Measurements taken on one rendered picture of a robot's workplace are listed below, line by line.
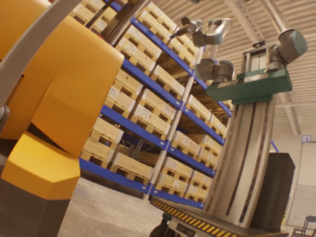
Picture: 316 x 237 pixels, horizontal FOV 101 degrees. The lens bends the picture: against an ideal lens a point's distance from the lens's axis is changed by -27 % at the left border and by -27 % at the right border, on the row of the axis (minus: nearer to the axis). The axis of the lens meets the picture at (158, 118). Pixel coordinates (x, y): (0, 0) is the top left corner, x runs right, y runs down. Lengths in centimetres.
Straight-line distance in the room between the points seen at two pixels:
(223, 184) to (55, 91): 109
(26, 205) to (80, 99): 38
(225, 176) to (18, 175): 114
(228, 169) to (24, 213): 115
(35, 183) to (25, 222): 11
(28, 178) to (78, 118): 28
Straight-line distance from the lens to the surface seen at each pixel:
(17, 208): 47
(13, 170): 44
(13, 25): 74
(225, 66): 153
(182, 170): 387
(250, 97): 137
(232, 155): 130
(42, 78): 63
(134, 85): 315
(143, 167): 323
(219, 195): 125
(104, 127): 284
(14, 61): 45
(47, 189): 45
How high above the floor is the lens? 42
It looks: 19 degrees up
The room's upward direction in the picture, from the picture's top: 23 degrees clockwise
